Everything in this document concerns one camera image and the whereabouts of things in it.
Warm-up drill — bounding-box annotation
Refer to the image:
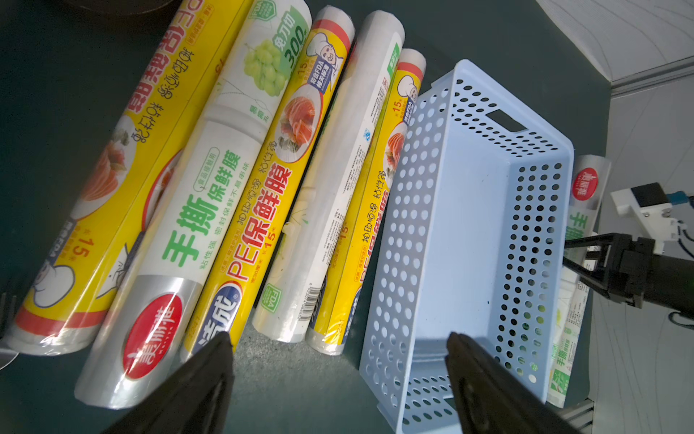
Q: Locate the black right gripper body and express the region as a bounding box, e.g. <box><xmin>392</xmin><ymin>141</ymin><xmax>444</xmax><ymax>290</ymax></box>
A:
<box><xmin>619</xmin><ymin>237</ymin><xmax>693</xmax><ymax>314</ymax></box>

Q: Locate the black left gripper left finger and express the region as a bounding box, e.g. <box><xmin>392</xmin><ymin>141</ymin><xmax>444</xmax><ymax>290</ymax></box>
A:
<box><xmin>105</xmin><ymin>334</ymin><xmax>234</xmax><ymax>433</ymax></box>

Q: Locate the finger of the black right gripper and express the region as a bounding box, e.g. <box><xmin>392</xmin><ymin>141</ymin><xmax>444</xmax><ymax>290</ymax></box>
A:
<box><xmin>562</xmin><ymin>257</ymin><xmax>616</xmax><ymax>298</ymax></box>
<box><xmin>564</xmin><ymin>233</ymin><xmax>618</xmax><ymax>251</ymax></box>

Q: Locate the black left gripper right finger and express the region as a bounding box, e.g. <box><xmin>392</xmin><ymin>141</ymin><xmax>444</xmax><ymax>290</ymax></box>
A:
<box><xmin>446</xmin><ymin>333</ymin><xmax>577</xmax><ymax>434</ymax></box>

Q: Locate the white green plastic wrap roll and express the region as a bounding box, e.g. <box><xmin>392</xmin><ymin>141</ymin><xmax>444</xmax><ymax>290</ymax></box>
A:
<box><xmin>546</xmin><ymin>154</ymin><xmax>612</xmax><ymax>409</ymax></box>

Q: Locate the white translucent wrap roll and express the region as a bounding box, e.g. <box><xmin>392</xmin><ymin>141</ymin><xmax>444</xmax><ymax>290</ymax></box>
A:
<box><xmin>252</xmin><ymin>10</ymin><xmax>405</xmax><ymax>343</ymax></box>

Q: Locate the thin yellow wrap roll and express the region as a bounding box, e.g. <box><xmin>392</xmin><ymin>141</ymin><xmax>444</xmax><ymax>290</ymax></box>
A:
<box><xmin>305</xmin><ymin>48</ymin><xmax>427</xmax><ymax>356</ymax></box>

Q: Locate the silver green grape wrap roll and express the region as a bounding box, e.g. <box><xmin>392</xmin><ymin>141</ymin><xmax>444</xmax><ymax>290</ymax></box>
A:
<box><xmin>75</xmin><ymin>1</ymin><xmax>312</xmax><ymax>409</ymax></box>

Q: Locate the yellow PE wrap roll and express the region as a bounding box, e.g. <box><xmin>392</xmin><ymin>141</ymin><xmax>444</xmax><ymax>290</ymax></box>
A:
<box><xmin>179</xmin><ymin>5</ymin><xmax>355</xmax><ymax>362</ymax></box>

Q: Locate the light blue perforated plastic basket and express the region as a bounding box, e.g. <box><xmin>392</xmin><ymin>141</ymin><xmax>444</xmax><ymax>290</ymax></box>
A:
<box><xmin>360</xmin><ymin>60</ymin><xmax>574</xmax><ymax>433</ymax></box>

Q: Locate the large yellow wrap roll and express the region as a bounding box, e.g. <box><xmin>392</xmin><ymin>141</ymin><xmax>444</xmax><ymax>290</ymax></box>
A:
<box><xmin>2</xmin><ymin>1</ymin><xmax>250</xmax><ymax>356</ymax></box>

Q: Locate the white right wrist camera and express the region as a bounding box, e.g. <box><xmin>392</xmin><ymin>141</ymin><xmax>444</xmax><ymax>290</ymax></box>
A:
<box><xmin>610</xmin><ymin>183</ymin><xmax>693</xmax><ymax>258</ymax></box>

